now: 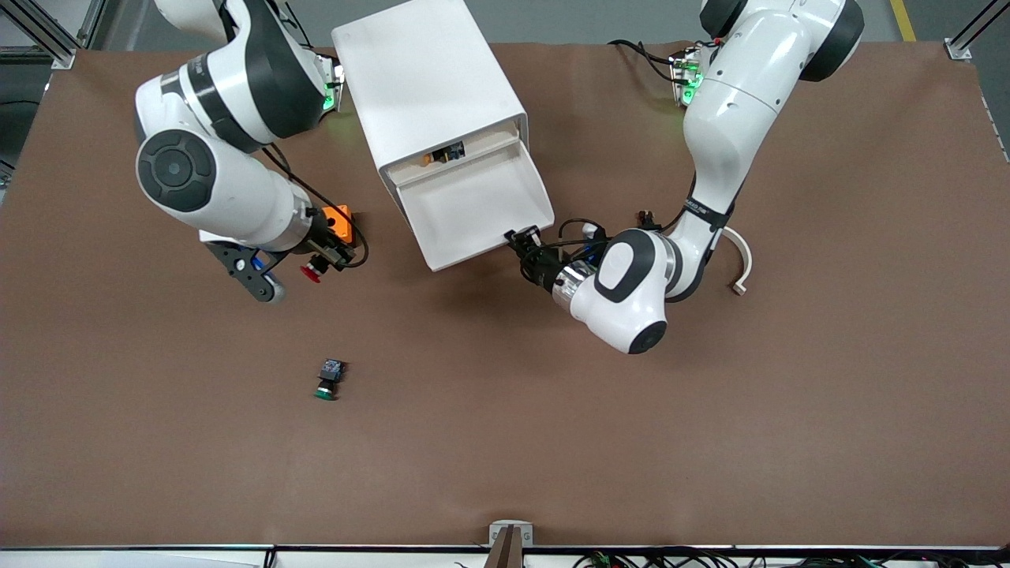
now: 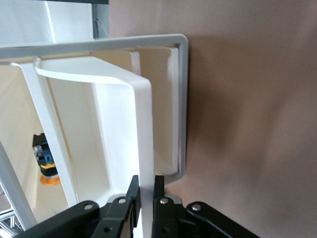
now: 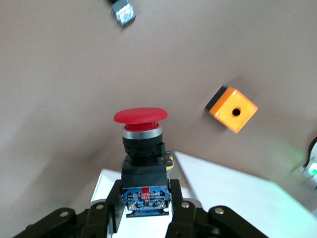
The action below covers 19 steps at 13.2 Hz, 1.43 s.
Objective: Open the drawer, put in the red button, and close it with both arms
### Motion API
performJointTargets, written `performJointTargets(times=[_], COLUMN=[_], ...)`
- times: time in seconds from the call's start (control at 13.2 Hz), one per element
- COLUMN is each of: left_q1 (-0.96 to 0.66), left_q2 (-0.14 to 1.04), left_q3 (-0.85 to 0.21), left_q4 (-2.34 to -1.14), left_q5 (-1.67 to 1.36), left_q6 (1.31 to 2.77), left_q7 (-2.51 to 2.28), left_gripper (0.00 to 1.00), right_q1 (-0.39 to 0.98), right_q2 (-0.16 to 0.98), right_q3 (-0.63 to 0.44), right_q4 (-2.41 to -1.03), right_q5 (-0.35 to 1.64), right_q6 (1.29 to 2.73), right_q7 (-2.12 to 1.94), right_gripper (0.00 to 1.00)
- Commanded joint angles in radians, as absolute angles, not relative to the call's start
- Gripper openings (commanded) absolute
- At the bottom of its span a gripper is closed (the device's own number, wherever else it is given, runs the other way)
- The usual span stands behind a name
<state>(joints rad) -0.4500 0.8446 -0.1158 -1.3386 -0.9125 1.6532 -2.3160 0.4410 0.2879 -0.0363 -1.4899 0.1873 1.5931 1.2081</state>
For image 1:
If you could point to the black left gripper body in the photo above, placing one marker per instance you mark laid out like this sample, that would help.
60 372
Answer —
541 267

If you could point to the white plastic drawer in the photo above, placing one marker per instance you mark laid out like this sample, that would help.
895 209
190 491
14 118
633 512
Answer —
473 213
489 138

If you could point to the red push button switch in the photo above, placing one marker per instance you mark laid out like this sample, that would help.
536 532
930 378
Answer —
313 274

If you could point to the black white-faced button switch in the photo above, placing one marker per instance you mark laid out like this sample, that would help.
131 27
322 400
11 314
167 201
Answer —
645 215

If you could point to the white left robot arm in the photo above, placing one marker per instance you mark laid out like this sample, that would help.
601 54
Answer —
734 118

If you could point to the orange button enclosure box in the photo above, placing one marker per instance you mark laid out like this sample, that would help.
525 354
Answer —
341 217

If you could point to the green push button switch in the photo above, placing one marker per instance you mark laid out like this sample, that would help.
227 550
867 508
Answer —
327 379

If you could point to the white curved plastic bracket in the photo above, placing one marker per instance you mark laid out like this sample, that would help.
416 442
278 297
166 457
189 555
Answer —
746 264

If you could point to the white drawer cabinet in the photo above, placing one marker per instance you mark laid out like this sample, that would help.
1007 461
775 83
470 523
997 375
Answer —
418 71

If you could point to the white table edge rail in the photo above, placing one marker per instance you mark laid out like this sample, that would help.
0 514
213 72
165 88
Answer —
118 558

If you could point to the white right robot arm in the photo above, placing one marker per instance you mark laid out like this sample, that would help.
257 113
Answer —
229 189

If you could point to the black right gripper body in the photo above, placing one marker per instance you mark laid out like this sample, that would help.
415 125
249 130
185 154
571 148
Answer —
323 243

